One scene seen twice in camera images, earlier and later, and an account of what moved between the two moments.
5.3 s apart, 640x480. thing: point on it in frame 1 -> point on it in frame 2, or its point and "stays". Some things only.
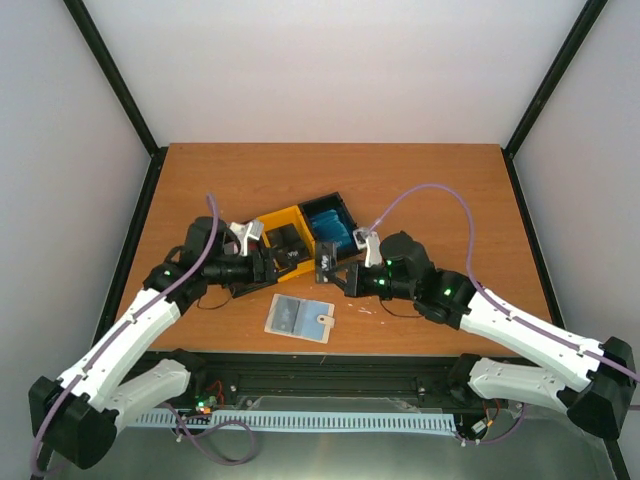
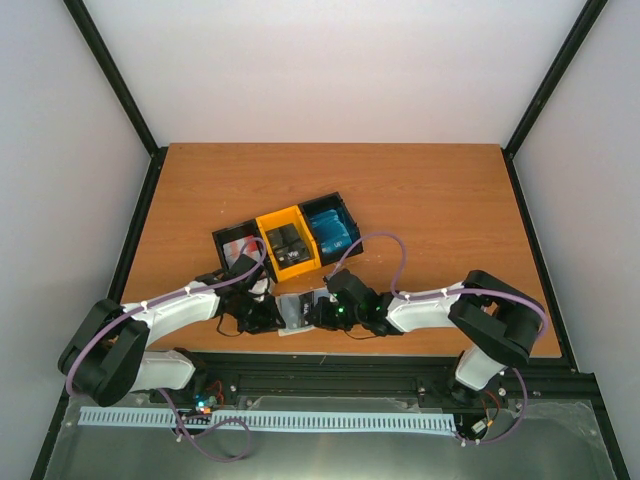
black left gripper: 256,277 -> 267,323
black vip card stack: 287,246 stays
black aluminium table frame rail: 217,378 stays
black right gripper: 354,286 -> 322,319
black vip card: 325,262 -> 306,302
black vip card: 285,315 stays
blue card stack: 327,227 stays
